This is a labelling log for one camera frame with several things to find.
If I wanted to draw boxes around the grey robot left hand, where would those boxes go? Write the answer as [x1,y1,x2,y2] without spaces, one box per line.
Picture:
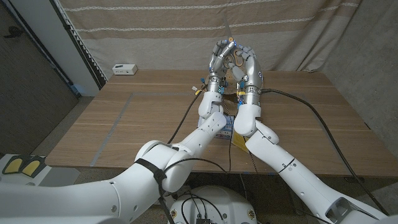
[207,39,238,78]

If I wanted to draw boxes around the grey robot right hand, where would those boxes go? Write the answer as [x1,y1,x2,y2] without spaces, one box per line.
[228,45,264,90]

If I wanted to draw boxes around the grey yellow handled scissors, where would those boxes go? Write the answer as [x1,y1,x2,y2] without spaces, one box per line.
[223,12,246,70]

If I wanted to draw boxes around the blue white cardboard box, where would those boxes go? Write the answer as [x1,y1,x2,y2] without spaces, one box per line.
[197,115,234,140]

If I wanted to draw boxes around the white yellow carton box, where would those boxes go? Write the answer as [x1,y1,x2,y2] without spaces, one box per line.
[231,130,250,154]

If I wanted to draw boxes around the beige striped curtain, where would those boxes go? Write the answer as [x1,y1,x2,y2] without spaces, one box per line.
[57,0,363,80]

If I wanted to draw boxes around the white power strip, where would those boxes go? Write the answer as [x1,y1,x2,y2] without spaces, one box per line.
[112,63,138,76]

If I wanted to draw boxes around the white robot torso base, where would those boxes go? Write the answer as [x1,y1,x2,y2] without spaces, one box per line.
[167,185,258,224]

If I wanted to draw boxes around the grey tape outline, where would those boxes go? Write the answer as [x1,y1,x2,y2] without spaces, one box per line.
[90,91,355,177]

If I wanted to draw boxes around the grey metal table leg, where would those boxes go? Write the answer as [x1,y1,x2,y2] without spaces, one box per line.
[290,194,305,216]

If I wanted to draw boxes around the yellow black foot pedal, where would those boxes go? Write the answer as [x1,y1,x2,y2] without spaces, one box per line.
[2,154,25,175]
[20,156,47,179]

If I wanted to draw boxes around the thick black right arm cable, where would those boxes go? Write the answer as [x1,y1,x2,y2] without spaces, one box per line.
[260,88,390,216]

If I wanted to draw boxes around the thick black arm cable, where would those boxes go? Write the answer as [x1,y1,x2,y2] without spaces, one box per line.
[167,83,208,144]
[260,88,390,216]

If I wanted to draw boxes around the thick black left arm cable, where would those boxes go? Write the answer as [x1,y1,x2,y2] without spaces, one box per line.
[167,83,208,144]

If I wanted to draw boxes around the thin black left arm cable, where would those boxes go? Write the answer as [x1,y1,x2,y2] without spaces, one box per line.
[158,99,233,224]

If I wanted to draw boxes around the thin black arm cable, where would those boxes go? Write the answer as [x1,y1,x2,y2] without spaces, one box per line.
[158,99,233,224]
[238,93,333,224]

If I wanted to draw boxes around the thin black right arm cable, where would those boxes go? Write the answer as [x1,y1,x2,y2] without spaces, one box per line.
[238,93,333,224]

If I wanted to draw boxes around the black slanted frame post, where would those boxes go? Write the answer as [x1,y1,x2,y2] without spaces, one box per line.
[49,0,108,91]

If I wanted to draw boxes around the black torso connector cable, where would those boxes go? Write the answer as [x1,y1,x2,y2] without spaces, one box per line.
[182,192,225,224]

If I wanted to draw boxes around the black door handle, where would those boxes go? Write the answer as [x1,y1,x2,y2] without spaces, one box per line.
[3,26,24,39]

